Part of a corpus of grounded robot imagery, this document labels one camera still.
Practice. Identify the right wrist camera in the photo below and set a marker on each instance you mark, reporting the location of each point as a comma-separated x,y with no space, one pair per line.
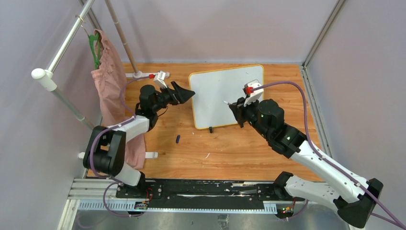
252,92

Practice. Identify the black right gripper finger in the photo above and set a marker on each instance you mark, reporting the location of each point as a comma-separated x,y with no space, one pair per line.
239,116
236,108

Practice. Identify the pink hanging garment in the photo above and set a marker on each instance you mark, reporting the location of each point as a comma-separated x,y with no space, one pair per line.
109,79

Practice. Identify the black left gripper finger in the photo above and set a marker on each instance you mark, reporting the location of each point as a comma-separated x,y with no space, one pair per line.
184,95
180,90

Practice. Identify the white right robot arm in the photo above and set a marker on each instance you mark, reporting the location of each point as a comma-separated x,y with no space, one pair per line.
343,191

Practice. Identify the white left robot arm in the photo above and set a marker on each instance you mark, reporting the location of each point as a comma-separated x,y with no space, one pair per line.
105,152

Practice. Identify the yellow framed whiteboard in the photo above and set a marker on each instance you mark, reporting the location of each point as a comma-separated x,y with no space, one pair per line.
215,86

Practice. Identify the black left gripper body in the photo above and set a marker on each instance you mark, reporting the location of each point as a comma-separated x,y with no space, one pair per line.
167,97

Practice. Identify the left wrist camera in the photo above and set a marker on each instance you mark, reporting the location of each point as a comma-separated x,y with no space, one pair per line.
159,79

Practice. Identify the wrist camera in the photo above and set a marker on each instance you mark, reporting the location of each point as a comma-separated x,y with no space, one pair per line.
159,79
252,92

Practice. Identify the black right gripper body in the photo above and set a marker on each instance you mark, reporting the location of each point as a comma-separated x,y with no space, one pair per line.
250,111

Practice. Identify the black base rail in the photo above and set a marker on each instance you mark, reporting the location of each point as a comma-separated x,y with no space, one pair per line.
188,195

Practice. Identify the green clothes hanger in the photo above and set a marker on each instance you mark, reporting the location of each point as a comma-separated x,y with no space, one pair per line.
95,47

